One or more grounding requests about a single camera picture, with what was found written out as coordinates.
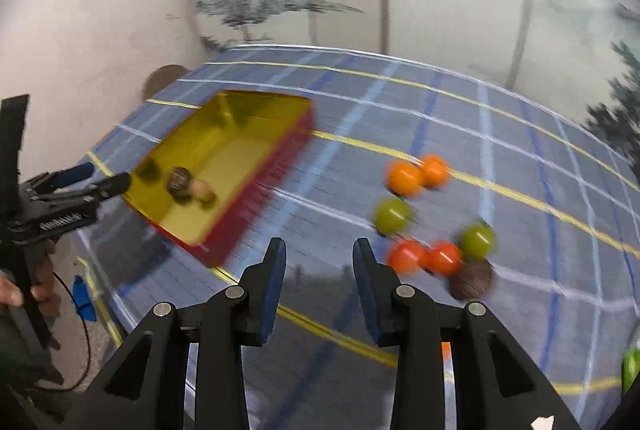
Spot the left hand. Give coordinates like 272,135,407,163
0,240,61,320

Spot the small green tomato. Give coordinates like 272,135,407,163
458,220,497,261

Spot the blue plaid tablecloth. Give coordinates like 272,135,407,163
75,46,639,429

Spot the orange mandarin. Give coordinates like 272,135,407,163
420,154,450,190
385,159,423,197

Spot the red gold metal tin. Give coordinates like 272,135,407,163
124,90,314,266

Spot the black cable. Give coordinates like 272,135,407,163
29,270,94,393

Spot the large green tomato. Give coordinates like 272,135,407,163
373,197,414,236

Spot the green plastic package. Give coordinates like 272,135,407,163
622,348,640,395

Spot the small beige longan fruit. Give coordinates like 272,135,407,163
189,179,216,204

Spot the red tomato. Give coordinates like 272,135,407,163
423,240,464,277
385,238,428,275

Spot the dark passion fruit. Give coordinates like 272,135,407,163
449,260,496,301
165,167,192,200

